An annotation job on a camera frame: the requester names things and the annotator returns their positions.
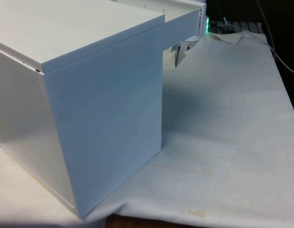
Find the white drawer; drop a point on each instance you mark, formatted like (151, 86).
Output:
(181, 28)

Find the white chest of drawers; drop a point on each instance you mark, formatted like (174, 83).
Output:
(101, 107)

